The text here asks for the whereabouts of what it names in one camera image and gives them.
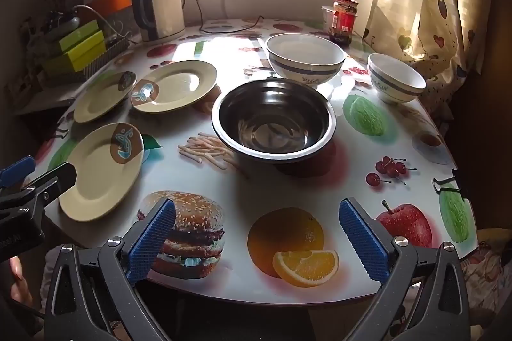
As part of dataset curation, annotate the large black binder clip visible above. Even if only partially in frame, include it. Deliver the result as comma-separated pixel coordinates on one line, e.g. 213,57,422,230
432,167,470,202

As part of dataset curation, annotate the grey cable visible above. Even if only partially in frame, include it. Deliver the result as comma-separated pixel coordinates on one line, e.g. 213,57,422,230
70,4,129,38

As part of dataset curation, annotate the glass jar with red label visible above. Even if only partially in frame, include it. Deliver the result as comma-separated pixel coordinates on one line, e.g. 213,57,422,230
332,0,359,47

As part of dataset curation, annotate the person's left hand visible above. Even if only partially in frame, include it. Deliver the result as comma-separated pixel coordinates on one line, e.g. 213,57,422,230
10,256,33,306

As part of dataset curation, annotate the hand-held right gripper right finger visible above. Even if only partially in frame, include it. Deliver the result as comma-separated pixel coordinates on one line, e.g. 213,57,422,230
338,198,470,341

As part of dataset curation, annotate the grey oval device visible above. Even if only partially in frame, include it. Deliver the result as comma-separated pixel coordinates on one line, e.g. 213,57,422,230
44,15,81,32

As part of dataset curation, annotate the patterned blanket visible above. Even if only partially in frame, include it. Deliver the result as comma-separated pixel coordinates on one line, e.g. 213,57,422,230
460,229,512,321

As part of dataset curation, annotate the white electric kettle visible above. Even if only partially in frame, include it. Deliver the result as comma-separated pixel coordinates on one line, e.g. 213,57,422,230
129,0,187,44

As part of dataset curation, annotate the large white blue-striped bowl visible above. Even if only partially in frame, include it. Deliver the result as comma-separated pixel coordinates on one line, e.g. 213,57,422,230
266,33,346,86

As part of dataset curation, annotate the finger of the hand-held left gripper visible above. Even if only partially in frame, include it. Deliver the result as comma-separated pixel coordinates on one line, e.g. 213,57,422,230
20,162,77,202
0,156,36,186

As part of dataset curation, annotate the fruit printed tablecloth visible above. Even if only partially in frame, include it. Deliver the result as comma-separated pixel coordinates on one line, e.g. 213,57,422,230
34,18,478,305

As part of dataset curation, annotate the small white blue-striped bowl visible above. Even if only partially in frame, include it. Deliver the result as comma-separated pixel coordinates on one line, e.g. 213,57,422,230
367,53,427,104

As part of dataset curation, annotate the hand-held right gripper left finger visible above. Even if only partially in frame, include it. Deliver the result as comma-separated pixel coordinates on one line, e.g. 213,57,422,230
43,198,179,341

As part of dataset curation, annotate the stainless steel bowl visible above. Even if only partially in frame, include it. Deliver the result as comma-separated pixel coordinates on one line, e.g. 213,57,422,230
211,79,337,158

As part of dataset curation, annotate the lime green box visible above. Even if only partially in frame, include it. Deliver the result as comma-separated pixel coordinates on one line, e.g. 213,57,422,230
42,41,108,75
56,20,105,54

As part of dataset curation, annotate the cream plate with fish print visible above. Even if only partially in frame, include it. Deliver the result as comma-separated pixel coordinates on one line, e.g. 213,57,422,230
73,71,138,123
131,60,218,115
59,122,145,222

